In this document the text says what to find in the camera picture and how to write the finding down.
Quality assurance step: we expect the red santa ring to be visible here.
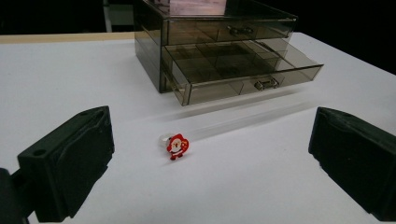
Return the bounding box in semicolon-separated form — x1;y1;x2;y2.
159;133;190;161

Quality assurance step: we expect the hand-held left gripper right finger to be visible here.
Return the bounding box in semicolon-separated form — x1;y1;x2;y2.
308;106;396;222

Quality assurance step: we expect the closed smoky transparent drawer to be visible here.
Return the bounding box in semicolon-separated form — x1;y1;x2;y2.
162;18;298;47

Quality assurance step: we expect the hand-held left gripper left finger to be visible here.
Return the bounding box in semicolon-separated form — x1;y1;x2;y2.
17;105;115;223

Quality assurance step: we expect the white stand post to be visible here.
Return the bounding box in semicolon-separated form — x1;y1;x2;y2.
103;0;136;34

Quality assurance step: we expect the smoky transparent drawer organizer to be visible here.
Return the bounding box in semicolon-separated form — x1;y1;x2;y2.
134;0;324;107

